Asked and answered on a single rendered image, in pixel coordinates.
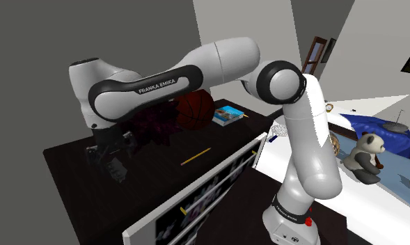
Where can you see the grey dish with antenna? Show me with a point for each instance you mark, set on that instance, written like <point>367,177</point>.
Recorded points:
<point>395,127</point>

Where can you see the dark red basketball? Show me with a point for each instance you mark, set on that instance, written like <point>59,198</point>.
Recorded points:
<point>196,110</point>

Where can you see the blue book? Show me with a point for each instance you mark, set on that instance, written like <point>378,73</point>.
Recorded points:
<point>227,115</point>

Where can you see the brown round plush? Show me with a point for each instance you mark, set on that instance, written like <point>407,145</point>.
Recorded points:
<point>334,144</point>

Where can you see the brown framed door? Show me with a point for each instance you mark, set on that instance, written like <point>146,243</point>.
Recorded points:
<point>314,56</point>

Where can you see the blue blanket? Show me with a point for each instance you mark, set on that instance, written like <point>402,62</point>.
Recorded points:
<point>371,130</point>

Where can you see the small golden alarm clock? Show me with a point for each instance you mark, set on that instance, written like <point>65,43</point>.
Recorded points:
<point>329,108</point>

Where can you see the dark narrow wall picture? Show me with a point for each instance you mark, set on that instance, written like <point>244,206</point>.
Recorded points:
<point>329,50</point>

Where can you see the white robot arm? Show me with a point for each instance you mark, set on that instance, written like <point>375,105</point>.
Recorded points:
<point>306,159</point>

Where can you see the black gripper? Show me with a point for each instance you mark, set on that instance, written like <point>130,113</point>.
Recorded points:
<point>109,141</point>

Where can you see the panda plush toy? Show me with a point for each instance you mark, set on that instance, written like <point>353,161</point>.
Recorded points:
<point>364,159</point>

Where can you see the white bed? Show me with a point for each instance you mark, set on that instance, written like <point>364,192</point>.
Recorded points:
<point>367,207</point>

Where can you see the yellow pencil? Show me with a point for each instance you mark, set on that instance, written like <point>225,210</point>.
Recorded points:
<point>196,156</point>
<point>245,115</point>

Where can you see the dark chest of drawers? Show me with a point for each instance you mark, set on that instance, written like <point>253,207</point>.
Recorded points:
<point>130,196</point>

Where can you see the dark purple leafy plant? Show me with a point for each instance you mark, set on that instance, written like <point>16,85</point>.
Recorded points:
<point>153,124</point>

